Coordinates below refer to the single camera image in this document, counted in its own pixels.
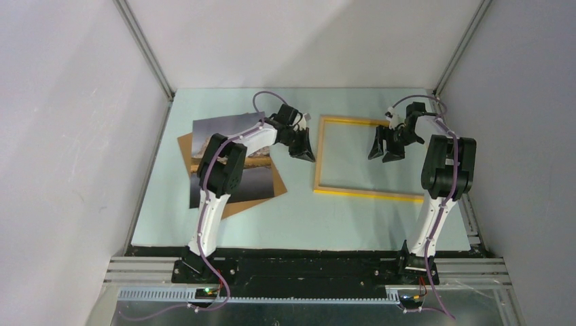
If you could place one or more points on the controller board with wires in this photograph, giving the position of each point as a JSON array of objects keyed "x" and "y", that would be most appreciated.
[
  {"x": 208, "y": 292},
  {"x": 417, "y": 300}
]

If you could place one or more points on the grey slotted cable duct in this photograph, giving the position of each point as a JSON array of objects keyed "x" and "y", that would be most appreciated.
[{"x": 186, "y": 295}]

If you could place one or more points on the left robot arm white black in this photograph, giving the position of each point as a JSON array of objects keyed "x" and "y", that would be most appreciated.
[{"x": 231, "y": 163}]

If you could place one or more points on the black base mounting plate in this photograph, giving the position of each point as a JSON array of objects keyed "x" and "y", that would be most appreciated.
[{"x": 281, "y": 273}]

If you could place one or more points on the right controller board with wires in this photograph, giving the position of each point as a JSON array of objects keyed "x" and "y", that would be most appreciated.
[{"x": 417, "y": 300}]

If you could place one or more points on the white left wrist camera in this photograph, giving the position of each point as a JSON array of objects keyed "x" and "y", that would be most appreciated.
[{"x": 304, "y": 121}]

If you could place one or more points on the left controller board with wires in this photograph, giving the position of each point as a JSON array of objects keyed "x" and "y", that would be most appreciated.
[{"x": 208, "y": 292}]

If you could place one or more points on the brown cardboard backing board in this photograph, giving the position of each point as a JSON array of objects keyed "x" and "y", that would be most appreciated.
[{"x": 260, "y": 181}]

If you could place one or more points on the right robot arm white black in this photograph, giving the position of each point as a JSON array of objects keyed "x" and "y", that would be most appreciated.
[{"x": 447, "y": 174}]

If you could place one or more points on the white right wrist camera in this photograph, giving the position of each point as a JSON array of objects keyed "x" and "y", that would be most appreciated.
[{"x": 393, "y": 117}]

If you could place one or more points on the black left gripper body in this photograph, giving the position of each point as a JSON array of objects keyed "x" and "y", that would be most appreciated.
[{"x": 295, "y": 138}]

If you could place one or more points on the landscape photo print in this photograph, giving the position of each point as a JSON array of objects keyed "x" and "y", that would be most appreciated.
[{"x": 225, "y": 125}]

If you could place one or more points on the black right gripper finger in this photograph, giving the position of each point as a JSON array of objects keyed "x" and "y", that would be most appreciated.
[
  {"x": 377, "y": 149},
  {"x": 393, "y": 152}
]

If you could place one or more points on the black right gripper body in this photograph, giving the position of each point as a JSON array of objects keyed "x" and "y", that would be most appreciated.
[{"x": 402, "y": 135}]

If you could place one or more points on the aluminium front rail frame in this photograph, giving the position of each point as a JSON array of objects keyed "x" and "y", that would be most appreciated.
[{"x": 482, "y": 273}]

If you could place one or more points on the yellow wooden picture frame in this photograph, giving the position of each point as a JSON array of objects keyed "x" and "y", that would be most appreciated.
[{"x": 340, "y": 191}]

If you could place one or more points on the aluminium corner post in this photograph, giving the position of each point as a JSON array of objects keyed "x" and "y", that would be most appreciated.
[
  {"x": 135, "y": 29},
  {"x": 462, "y": 45}
]

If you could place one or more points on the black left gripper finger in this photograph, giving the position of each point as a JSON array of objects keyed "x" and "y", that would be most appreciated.
[
  {"x": 305, "y": 146},
  {"x": 296, "y": 151}
]

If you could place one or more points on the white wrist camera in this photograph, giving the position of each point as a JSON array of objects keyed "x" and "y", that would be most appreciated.
[
  {"x": 393, "y": 117},
  {"x": 304, "y": 121}
]

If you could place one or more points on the right aluminium corner post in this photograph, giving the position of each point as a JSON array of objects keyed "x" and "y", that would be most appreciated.
[{"x": 462, "y": 45}]

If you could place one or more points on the left aluminium corner post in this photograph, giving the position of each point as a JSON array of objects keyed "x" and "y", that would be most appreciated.
[{"x": 135, "y": 29}]

